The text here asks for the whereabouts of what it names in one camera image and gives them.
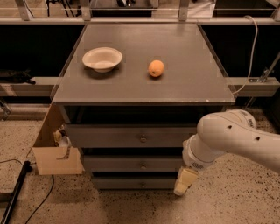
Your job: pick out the padded gripper body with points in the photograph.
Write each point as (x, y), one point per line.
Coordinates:
(192, 159)

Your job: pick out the grey drawer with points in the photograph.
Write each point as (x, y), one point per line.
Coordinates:
(131, 163)
(134, 183)
(127, 136)

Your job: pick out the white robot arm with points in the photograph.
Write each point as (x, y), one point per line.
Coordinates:
(233, 131)

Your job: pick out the grey bottom drawer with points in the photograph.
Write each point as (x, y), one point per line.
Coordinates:
(134, 183)

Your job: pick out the grey drawer cabinet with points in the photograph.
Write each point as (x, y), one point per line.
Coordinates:
(191, 86)

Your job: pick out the grey top drawer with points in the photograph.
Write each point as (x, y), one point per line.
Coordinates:
(127, 136)

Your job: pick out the orange fruit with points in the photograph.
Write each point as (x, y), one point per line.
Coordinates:
(156, 68)

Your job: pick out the crumpled items in box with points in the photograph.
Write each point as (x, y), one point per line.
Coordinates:
(60, 138)

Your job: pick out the cardboard box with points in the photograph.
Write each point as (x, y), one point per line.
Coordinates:
(51, 159)

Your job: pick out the white bowl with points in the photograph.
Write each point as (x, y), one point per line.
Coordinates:
(102, 59)

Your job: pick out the black bar on floor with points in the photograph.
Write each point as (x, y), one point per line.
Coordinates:
(10, 198)

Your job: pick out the black object on ledge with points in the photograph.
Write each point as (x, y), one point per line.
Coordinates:
(16, 76)

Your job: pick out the metal bracket strut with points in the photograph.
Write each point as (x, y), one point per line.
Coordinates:
(265, 74)

